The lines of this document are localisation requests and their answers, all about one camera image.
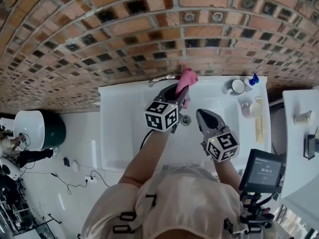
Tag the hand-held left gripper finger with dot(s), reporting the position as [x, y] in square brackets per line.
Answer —
[164, 93]
[186, 93]

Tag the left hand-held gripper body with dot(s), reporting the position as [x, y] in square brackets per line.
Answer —
[159, 116]

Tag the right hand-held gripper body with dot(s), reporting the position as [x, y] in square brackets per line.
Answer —
[221, 146]

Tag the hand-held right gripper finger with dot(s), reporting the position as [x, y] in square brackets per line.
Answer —
[209, 121]

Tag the chrome faucet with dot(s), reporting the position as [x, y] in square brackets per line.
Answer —
[162, 78]

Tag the pink cloth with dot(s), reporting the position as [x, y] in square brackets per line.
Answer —
[188, 77]

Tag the person's left forearm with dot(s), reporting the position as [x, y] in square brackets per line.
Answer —
[144, 158]

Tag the person's right forearm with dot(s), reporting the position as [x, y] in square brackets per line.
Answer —
[225, 173]

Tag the metal sink drain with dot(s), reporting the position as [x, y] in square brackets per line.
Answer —
[186, 119]

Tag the white rectangular sink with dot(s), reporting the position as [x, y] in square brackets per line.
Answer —
[119, 123]

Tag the beige wooden strip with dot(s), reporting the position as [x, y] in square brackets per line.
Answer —
[260, 131]

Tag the white mug with dark outside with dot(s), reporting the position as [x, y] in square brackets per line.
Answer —
[238, 86]

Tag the black monitor screen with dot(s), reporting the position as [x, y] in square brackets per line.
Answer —
[264, 170]

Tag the white bottle with blue cap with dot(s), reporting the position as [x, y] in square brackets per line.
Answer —
[254, 80]

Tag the person's cream shirt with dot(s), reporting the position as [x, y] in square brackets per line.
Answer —
[189, 203]

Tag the white side counter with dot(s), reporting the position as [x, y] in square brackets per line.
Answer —
[294, 133]

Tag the cream paper cup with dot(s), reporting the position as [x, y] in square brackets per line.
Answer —
[302, 118]

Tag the black box device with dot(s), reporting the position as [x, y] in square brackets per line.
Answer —
[311, 147]

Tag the white power strip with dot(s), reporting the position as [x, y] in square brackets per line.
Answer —
[91, 179]

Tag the white round disc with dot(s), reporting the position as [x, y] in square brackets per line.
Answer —
[76, 165]

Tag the small black floor object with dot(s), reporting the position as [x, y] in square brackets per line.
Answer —
[66, 162]

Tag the black stand foot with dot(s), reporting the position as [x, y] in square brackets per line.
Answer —
[54, 218]

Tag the white rounded appliance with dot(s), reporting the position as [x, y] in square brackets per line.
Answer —
[10, 168]

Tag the black monitor mount rig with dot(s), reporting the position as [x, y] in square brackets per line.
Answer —
[256, 210]

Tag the round white basin green pedestal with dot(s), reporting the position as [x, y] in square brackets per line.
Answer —
[28, 126]

